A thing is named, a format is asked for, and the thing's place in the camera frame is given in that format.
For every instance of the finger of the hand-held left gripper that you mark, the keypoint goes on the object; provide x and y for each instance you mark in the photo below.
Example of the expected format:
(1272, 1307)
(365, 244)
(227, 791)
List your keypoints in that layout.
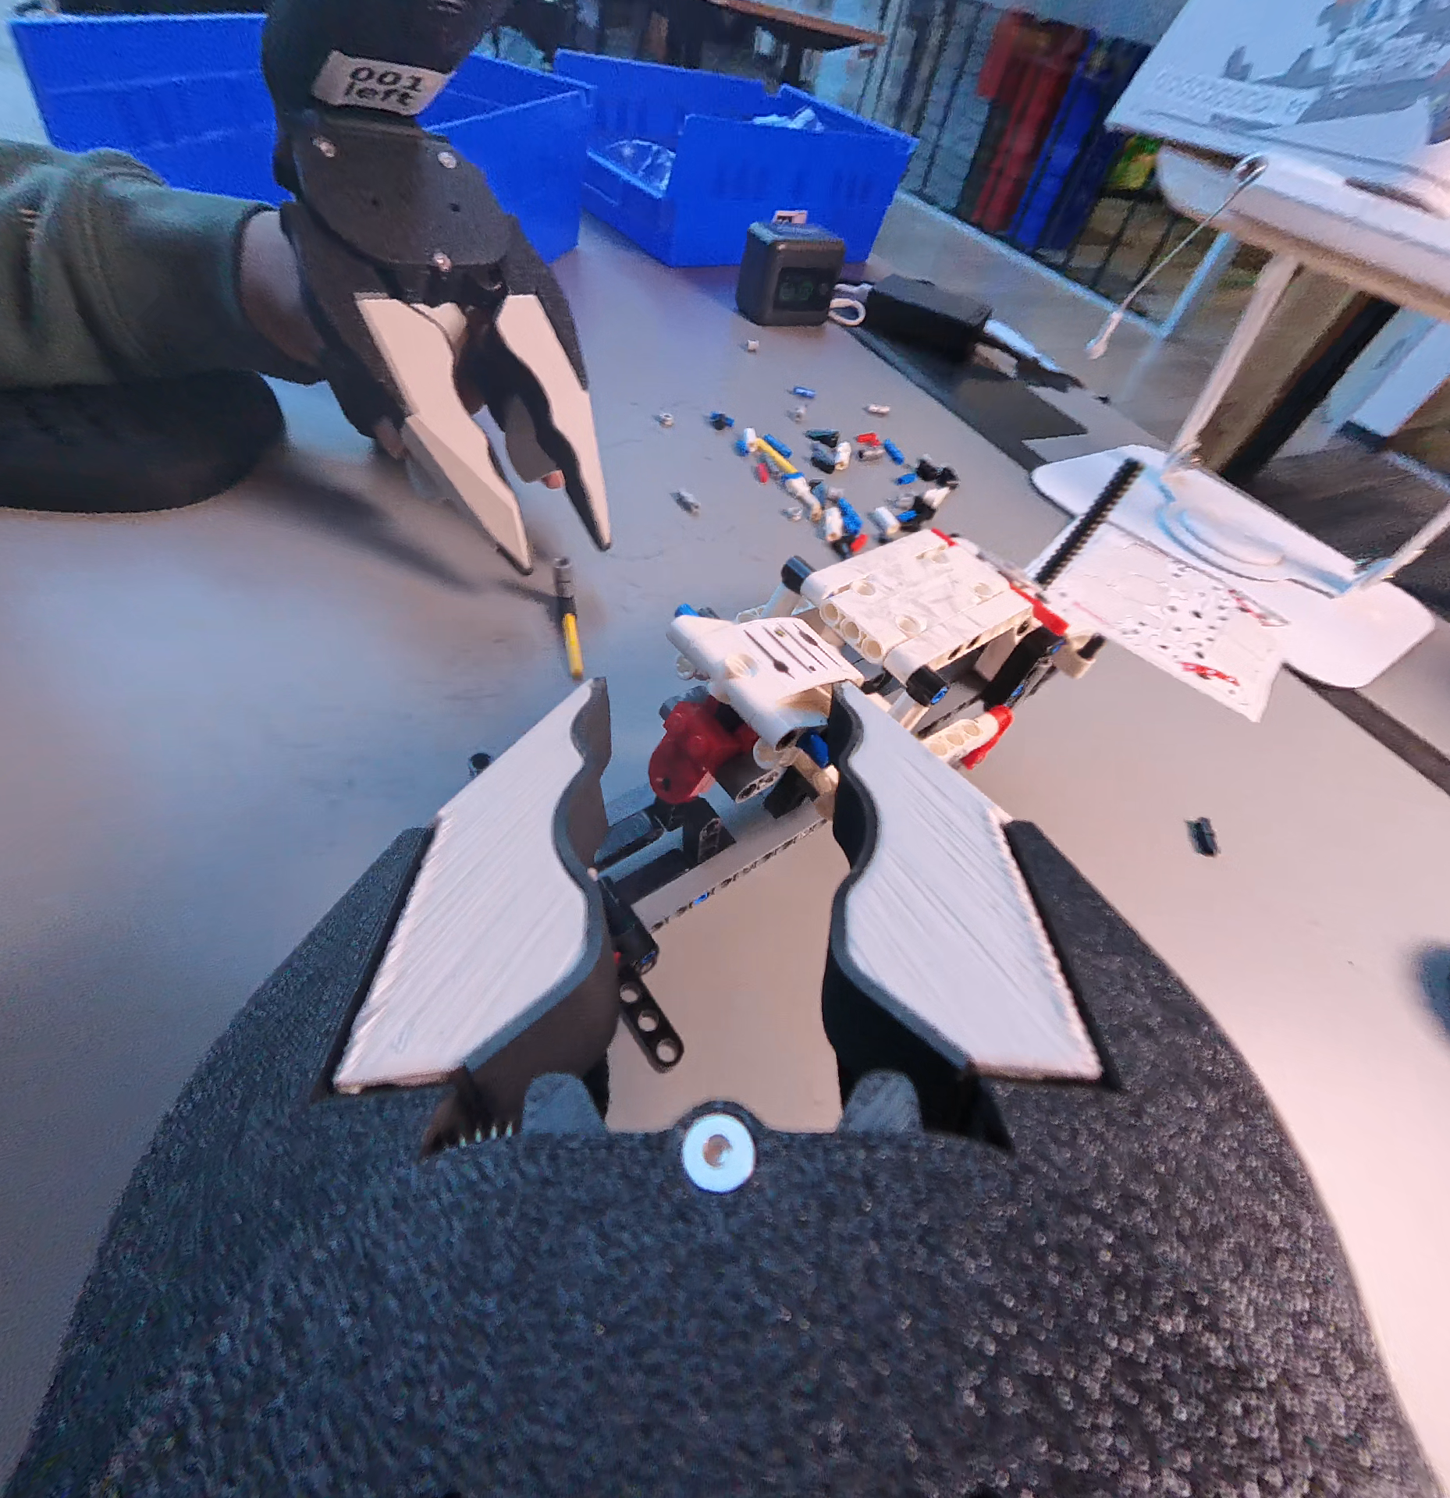
(426, 387)
(548, 387)

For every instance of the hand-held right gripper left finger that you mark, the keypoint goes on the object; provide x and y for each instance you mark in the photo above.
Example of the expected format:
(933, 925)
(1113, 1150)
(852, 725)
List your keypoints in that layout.
(478, 936)

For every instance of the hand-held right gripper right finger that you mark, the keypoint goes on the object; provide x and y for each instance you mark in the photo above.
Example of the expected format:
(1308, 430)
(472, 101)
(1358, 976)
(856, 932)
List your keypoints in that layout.
(958, 936)

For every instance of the yellow axle with grey connector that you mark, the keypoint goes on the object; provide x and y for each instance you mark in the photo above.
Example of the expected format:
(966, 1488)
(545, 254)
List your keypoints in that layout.
(571, 644)

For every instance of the white toy brick model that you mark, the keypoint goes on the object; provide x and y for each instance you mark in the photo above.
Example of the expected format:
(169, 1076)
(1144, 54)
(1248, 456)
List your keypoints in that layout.
(901, 598)

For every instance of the building instruction booklet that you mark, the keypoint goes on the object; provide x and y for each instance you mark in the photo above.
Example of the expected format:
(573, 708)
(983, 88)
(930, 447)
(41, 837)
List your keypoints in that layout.
(1263, 82)

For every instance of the person's left forearm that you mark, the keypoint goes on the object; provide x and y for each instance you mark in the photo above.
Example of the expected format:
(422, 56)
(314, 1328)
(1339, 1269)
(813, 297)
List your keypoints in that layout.
(93, 258)

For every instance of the black desk mat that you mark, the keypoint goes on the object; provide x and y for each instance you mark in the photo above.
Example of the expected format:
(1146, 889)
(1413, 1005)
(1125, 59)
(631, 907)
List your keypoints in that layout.
(1006, 404)

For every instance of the clear plastic bag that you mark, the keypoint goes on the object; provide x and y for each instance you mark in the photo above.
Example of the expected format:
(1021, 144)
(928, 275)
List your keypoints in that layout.
(636, 164)

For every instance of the blue plastic bin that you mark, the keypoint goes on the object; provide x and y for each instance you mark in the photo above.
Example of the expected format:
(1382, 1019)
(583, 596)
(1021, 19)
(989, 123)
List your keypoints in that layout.
(151, 94)
(771, 176)

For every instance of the single black brick connector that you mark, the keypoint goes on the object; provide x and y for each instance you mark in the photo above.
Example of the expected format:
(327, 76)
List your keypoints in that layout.
(1201, 836)

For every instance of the black power bank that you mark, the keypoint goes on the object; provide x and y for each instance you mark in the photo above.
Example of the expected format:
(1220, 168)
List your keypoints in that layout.
(788, 275)

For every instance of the pile of small brick pieces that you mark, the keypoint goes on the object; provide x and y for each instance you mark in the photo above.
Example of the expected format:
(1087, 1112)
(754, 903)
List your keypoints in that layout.
(813, 492)

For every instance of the white sticker sheet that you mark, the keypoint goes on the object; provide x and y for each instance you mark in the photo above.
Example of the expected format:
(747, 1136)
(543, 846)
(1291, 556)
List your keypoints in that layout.
(1158, 620)

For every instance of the black power adapter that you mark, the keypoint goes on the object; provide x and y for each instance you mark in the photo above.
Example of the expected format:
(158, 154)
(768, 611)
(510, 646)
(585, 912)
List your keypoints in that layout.
(923, 311)

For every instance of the white book stand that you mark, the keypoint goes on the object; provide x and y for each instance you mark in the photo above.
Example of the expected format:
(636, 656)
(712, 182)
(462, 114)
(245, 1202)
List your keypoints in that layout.
(1356, 632)

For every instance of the storage rack with colourful items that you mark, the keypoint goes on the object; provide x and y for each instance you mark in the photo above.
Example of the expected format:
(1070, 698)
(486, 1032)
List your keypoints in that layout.
(1028, 118)

